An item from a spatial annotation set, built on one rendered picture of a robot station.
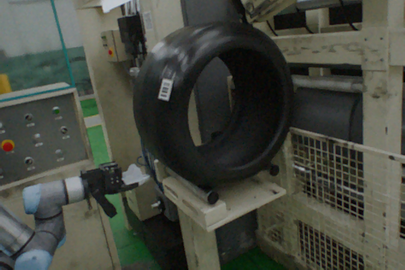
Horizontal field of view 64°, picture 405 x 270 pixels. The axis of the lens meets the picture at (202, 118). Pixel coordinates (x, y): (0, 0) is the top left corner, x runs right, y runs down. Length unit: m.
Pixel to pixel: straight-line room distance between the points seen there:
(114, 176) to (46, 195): 0.19
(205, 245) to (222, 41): 1.05
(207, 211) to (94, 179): 0.39
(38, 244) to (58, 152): 0.82
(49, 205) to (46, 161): 0.72
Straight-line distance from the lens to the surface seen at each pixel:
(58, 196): 1.01
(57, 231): 1.03
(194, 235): 1.64
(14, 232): 0.93
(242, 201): 1.28
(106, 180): 1.02
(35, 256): 0.93
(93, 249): 1.90
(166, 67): 0.98
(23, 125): 1.67
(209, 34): 1.02
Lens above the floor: 1.46
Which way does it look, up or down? 16 degrees down
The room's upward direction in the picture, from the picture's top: 8 degrees counter-clockwise
